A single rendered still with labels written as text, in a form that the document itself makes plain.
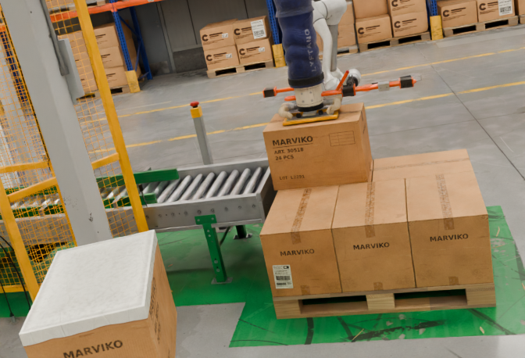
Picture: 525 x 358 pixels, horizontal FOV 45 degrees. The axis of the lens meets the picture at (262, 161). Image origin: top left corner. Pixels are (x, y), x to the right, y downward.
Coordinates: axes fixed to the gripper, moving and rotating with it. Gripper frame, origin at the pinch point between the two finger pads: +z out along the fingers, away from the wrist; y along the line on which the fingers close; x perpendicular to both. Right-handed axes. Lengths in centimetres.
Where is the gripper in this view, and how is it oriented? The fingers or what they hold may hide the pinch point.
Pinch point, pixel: (351, 90)
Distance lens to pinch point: 395.8
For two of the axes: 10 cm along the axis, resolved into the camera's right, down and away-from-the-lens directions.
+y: 1.9, 9.3, 3.2
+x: -9.7, 1.1, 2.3
